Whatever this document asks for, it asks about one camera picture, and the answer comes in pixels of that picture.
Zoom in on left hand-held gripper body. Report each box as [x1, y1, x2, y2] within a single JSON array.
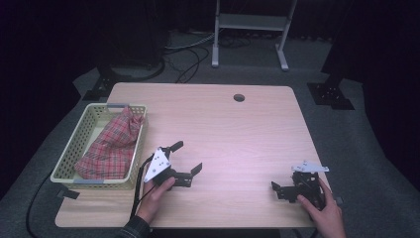
[[144, 147, 194, 188]]

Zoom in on white desk with metal frame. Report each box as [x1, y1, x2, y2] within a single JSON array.
[[211, 0, 298, 72]]

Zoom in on cream perforated plastic basket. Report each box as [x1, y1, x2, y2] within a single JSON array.
[[50, 102, 149, 191]]

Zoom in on person's left hand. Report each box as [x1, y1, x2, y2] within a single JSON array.
[[136, 177, 176, 224]]

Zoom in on person's right hand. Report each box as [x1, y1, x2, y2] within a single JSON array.
[[296, 178, 348, 238]]

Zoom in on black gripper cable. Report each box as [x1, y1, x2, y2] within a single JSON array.
[[130, 155, 157, 220]]

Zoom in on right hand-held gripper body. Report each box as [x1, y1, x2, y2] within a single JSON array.
[[278, 161, 331, 211]]

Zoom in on red plaid cloth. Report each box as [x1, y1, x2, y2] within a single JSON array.
[[73, 106, 147, 180]]

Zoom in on black floor cable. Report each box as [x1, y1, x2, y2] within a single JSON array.
[[25, 171, 55, 238]]

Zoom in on bundle of floor cables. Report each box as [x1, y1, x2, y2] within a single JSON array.
[[162, 32, 253, 84]]

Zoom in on black stand base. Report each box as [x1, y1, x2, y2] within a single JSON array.
[[306, 73, 357, 111], [81, 63, 135, 102]]

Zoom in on black tape piece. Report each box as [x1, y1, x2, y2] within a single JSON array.
[[55, 183, 81, 200]]

